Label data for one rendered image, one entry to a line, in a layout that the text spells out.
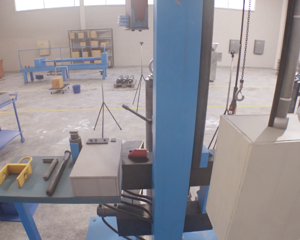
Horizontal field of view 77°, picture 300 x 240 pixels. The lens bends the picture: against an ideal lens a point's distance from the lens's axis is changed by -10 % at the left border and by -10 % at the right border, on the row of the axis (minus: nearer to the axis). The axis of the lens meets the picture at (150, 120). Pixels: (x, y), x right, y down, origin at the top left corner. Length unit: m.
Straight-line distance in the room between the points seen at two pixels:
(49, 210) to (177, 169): 1.95
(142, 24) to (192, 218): 1.38
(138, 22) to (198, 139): 0.74
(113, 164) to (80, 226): 1.43
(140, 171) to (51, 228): 1.46
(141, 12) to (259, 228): 1.16
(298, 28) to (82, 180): 1.01
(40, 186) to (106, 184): 0.40
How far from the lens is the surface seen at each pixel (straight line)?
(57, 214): 2.63
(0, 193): 1.34
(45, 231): 2.51
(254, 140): 0.54
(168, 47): 0.85
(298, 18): 0.62
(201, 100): 1.09
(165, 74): 0.86
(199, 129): 1.14
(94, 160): 1.16
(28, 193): 1.26
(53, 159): 1.43
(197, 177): 1.42
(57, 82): 7.94
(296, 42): 0.61
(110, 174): 1.03
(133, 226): 1.67
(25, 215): 1.65
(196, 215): 1.67
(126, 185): 1.39
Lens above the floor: 1.80
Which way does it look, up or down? 22 degrees down
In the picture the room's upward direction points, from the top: straight up
